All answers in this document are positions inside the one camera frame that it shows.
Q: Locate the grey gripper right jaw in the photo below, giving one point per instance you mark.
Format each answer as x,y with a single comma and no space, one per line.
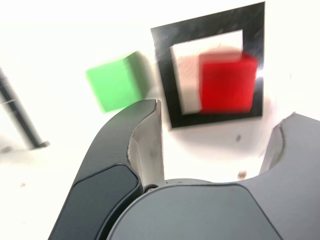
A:
225,212

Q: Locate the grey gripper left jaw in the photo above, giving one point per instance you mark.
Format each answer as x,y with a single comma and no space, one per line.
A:
105,175

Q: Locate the green cube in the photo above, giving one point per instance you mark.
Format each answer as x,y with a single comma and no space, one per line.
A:
112,85

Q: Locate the red cube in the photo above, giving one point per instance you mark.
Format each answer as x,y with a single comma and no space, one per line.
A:
227,87

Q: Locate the black tape square outline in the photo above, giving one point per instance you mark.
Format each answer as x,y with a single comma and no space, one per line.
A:
171,87

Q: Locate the black tape strip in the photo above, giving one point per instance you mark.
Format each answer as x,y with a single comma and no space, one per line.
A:
17,110

